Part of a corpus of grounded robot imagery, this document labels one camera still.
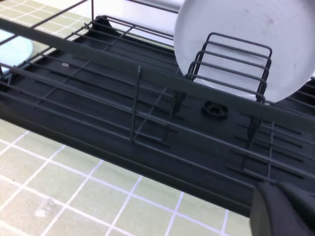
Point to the black plastic drip tray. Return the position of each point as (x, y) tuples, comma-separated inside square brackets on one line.
[(98, 103)]

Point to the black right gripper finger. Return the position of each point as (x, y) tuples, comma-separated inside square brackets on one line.
[(282, 209)]

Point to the grey round plate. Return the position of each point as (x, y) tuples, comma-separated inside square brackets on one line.
[(235, 41)]

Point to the light blue round plate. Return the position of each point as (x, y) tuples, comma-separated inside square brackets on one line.
[(15, 51)]

